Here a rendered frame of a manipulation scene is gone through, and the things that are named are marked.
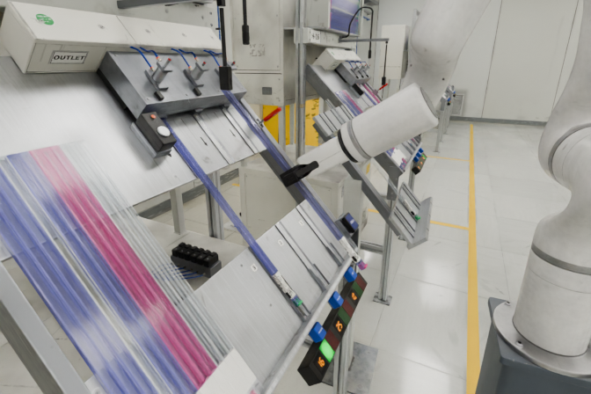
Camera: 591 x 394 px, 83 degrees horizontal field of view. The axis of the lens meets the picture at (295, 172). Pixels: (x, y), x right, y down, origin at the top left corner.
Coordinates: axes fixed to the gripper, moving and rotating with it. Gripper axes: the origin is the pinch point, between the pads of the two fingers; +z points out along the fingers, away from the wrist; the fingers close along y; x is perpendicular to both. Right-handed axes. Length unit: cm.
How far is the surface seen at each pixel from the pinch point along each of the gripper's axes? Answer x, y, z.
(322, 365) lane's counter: 35.5, 14.2, 6.8
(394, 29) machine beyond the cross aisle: -95, -451, 21
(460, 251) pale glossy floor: 106, -167, 18
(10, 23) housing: -45, 30, 14
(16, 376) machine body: 8, 42, 55
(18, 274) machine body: -14, 23, 87
